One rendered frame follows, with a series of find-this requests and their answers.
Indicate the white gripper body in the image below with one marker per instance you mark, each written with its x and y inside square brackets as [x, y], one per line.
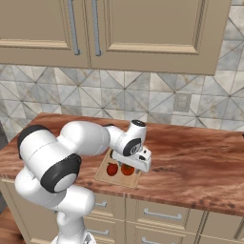
[133, 163]

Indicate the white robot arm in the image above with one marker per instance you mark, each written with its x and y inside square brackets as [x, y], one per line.
[82, 138]

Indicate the red tomato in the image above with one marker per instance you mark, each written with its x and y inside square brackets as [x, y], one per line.
[127, 171]

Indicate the light wooden cutting board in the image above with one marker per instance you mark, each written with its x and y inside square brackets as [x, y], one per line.
[122, 181]

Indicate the red bell pepper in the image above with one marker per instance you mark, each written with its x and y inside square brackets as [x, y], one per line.
[111, 170]

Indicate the dark green avocado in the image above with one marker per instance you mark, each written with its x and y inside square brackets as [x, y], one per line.
[111, 154]

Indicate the beige drawer front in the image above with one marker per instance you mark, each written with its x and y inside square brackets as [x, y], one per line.
[116, 206]
[133, 233]
[116, 233]
[190, 209]

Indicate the beige base cupboard door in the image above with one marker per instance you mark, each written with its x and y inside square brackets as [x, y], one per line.
[219, 230]

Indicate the dark grey appliance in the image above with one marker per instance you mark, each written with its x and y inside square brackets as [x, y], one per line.
[2, 136]

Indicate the grey wall socket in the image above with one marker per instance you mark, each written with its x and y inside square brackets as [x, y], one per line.
[182, 102]

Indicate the beige wall cupboard door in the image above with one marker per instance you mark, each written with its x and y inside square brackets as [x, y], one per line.
[38, 28]
[152, 28]

